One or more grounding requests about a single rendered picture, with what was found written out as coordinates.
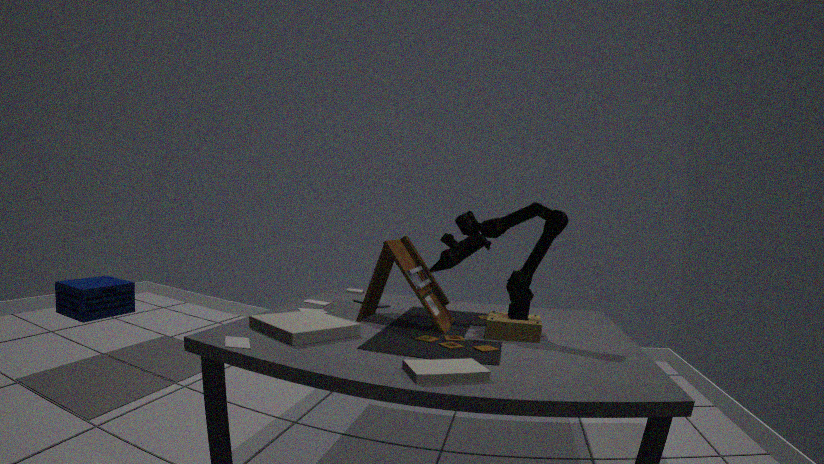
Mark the white paper ticket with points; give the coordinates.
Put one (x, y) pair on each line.
(432, 305)

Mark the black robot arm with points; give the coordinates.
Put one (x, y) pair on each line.
(520, 280)

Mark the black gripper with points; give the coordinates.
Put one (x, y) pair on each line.
(450, 259)

